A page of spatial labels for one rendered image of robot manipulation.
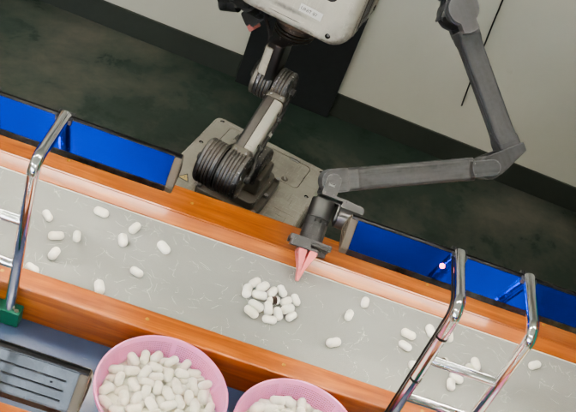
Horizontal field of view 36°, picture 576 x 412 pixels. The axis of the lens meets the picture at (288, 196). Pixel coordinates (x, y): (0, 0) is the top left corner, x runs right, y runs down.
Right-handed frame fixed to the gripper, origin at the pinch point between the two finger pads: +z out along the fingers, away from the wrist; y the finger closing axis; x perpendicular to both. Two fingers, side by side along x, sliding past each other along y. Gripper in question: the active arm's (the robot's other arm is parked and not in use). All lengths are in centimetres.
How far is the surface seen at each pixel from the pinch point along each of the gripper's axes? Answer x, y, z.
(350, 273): 4.6, 12.4, -5.8
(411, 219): 147, 54, -57
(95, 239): -3.1, -46.8, 7.8
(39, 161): -47, -56, 2
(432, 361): -37.2, 25.8, 11.0
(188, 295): -8.1, -22.8, 13.1
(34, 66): 157, -113, -65
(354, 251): -35.4, 4.9, -4.4
